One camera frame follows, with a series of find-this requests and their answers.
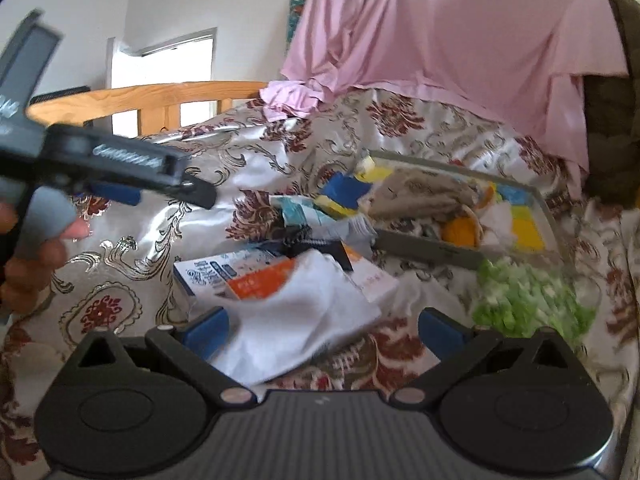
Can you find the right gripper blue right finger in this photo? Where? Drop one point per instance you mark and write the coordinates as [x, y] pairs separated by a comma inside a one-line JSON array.
[[460, 351]]

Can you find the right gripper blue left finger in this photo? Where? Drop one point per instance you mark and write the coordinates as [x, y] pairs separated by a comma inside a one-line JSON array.
[[185, 350]]

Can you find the white cloth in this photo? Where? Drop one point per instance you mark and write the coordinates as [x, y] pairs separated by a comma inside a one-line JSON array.
[[268, 341]]

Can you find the beige printed cloth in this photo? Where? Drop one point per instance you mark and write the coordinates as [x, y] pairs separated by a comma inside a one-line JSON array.
[[417, 194]]

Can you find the orange soft ball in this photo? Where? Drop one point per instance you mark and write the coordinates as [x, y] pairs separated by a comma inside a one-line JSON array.
[[462, 231]]

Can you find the person's left hand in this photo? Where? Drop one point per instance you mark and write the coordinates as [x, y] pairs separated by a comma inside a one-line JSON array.
[[26, 278]]

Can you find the white orange medicine box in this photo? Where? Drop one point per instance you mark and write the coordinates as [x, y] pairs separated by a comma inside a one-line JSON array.
[[250, 274]]

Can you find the green fluffy cloth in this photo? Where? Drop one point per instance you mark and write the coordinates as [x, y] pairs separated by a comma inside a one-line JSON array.
[[517, 298]]

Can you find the floral satin bedspread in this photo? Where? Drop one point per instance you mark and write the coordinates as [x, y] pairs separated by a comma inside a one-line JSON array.
[[121, 275]]

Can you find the white door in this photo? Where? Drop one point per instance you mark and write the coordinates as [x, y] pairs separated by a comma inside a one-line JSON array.
[[189, 58]]

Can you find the teal patterned packet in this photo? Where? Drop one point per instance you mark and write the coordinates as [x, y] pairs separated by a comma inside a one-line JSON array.
[[299, 214]]

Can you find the olive quilted jacket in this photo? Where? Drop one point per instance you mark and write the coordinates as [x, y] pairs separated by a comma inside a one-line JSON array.
[[612, 118]]

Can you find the pink hanging sheet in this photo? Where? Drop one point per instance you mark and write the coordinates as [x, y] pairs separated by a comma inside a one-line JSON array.
[[520, 62]]

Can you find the wooden bed rail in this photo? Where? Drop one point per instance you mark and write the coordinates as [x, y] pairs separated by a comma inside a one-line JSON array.
[[157, 105]]

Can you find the teal wall poster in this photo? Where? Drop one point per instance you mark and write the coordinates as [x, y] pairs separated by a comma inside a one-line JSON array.
[[295, 11]]

